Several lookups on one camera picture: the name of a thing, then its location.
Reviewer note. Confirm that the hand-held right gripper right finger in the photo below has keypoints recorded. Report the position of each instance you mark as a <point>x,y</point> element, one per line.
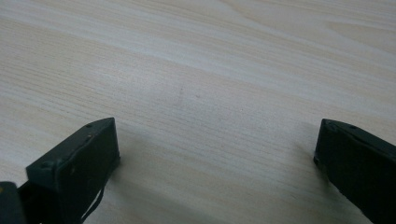
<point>358,165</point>

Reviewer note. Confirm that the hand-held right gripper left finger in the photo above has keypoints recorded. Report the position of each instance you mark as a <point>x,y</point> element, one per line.
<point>77,168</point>

